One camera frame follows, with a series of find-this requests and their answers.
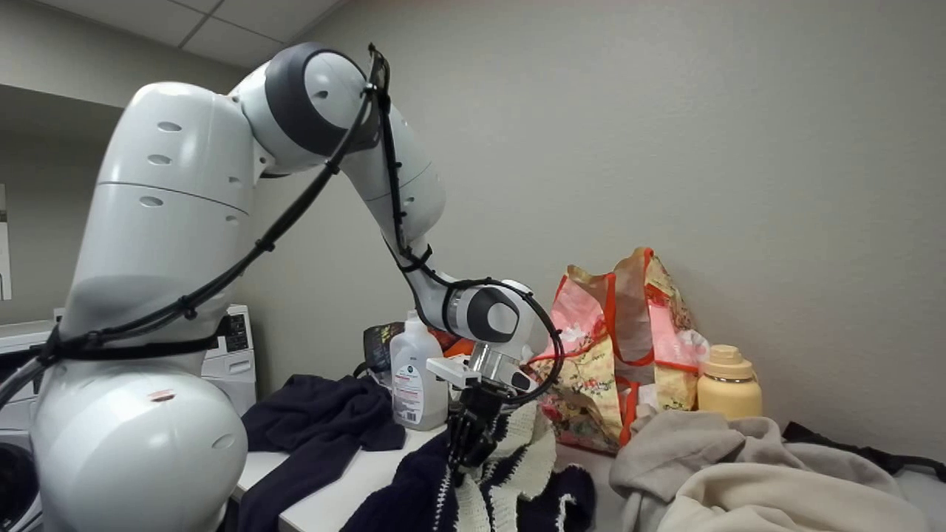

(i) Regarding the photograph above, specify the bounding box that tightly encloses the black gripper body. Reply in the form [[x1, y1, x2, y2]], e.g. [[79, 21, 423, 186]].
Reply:
[[442, 379, 518, 467]]

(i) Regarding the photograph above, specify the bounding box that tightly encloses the navy knit cloth white border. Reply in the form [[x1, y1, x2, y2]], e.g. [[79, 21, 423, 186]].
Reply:
[[343, 392, 599, 532]]

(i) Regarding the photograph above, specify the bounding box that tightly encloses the white detergent jug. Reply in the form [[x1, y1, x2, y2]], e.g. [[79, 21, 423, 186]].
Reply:
[[388, 311, 451, 433]]

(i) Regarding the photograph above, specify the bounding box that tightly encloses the orange patterned bag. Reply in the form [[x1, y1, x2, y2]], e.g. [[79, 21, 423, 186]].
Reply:
[[436, 331, 478, 359]]

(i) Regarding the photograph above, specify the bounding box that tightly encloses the black bag rainbow lettering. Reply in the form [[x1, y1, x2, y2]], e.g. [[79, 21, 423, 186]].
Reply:
[[361, 321, 407, 380]]

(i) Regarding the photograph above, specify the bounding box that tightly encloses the dark navy garment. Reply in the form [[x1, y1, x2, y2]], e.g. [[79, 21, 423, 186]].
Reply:
[[234, 373, 407, 532]]

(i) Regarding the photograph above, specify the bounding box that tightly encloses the pink floral tote bag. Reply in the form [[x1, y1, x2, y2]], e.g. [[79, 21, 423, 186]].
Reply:
[[534, 246, 713, 455]]

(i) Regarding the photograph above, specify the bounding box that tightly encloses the white appliance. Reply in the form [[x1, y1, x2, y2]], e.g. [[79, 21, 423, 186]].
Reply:
[[201, 302, 259, 411]]

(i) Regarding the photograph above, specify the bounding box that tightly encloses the cream plastic bottle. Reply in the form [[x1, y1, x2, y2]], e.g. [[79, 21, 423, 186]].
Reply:
[[693, 343, 766, 423]]

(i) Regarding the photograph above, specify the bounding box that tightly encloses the beige sweatshirt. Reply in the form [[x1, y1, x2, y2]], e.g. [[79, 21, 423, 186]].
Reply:
[[605, 411, 933, 532]]

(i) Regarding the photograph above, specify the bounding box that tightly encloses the black fabric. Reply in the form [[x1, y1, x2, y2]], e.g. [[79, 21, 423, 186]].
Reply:
[[781, 420, 946, 485]]

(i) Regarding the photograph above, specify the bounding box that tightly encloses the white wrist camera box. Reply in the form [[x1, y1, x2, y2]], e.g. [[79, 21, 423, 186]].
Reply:
[[423, 350, 478, 392]]

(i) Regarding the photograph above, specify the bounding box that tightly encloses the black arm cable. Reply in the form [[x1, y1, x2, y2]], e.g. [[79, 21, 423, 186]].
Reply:
[[0, 42, 569, 408]]

